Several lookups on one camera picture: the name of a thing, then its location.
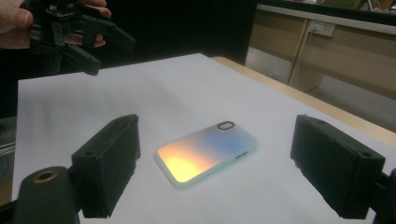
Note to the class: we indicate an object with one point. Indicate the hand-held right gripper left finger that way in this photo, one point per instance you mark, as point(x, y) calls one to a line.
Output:
point(106, 165)

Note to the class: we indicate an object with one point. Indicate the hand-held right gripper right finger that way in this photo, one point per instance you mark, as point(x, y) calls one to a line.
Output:
point(336, 168)

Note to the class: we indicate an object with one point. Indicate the black curtain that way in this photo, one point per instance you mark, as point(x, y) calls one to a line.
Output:
point(186, 28)

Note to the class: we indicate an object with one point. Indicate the light wooden table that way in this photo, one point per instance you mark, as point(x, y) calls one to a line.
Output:
point(311, 102)

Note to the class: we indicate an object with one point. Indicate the aluminium floor rail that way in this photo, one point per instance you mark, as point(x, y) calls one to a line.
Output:
point(7, 149)

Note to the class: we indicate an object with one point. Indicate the wooden shelf frame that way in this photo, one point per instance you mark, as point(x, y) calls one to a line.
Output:
point(351, 59)

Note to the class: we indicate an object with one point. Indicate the white wall socket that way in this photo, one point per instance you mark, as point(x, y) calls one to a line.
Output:
point(322, 28)

